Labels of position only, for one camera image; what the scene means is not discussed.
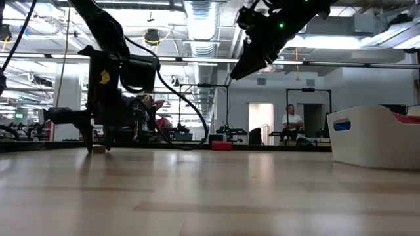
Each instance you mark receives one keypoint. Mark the black ceiling device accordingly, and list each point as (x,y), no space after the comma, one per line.
(152,36)

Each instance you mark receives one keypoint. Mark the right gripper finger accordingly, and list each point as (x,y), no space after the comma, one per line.
(251,62)

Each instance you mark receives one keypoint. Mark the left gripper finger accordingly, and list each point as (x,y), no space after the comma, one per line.
(109,134)
(65,115)

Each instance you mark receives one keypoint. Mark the red flat block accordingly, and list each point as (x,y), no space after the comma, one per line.
(222,146)

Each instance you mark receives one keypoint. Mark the plain wooden block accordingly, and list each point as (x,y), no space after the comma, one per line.
(99,149)

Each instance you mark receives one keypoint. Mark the white plastic bin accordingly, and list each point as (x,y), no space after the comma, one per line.
(367,147)

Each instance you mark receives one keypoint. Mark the black table frame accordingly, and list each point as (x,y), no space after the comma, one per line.
(49,145)

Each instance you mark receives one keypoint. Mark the person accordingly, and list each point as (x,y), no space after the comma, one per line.
(146,99)
(292,123)

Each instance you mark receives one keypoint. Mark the black background robot arm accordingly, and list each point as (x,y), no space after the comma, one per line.
(234,131)
(279,133)

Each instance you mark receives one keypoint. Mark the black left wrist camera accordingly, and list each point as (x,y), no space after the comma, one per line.
(142,73)

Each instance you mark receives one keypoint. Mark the red background object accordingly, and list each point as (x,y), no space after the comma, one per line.
(164,123)

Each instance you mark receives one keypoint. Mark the blue block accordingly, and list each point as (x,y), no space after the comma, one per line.
(342,126)

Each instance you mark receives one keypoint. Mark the overhead light bar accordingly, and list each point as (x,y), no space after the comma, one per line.
(203,60)

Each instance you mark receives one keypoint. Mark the white pillar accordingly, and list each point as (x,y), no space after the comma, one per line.
(67,98)

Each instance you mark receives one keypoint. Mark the white framed box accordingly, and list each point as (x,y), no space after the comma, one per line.
(216,137)

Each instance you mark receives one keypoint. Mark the silver ventilation duct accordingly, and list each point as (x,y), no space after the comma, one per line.
(201,29)

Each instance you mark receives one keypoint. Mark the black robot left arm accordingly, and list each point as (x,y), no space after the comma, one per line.
(101,26)

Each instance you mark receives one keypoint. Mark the black gantry frame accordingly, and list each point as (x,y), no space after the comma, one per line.
(308,90)
(203,85)

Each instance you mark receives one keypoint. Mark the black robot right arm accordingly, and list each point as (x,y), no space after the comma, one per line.
(323,5)

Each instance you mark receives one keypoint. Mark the black office chair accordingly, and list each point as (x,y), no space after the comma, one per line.
(255,136)

